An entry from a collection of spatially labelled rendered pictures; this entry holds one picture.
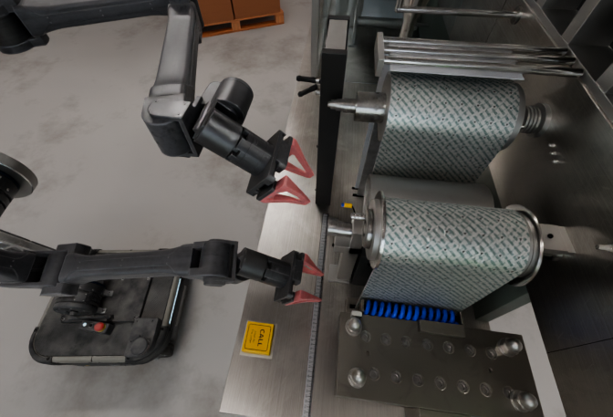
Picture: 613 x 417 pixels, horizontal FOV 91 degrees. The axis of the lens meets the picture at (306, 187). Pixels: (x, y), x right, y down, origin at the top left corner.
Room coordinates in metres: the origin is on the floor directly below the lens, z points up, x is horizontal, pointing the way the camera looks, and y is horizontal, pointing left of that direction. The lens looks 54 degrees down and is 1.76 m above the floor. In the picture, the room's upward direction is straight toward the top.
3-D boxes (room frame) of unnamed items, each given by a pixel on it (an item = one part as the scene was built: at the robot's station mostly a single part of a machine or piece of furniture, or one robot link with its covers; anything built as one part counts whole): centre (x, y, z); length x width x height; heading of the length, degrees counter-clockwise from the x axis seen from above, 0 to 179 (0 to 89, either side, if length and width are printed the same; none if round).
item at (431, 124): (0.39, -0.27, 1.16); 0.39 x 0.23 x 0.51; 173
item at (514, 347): (0.10, -0.43, 1.05); 0.04 x 0.04 x 0.04
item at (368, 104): (0.52, -0.14, 1.33); 0.06 x 0.06 x 0.06; 83
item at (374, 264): (0.27, -0.13, 1.25); 0.15 x 0.01 x 0.15; 173
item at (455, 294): (0.20, -0.24, 1.11); 0.23 x 0.01 x 0.18; 83
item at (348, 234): (0.31, -0.09, 1.05); 0.06 x 0.05 x 0.31; 83
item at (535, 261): (0.24, -0.38, 1.25); 0.15 x 0.01 x 0.15; 173
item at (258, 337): (0.14, 0.12, 0.91); 0.07 x 0.07 x 0.02; 83
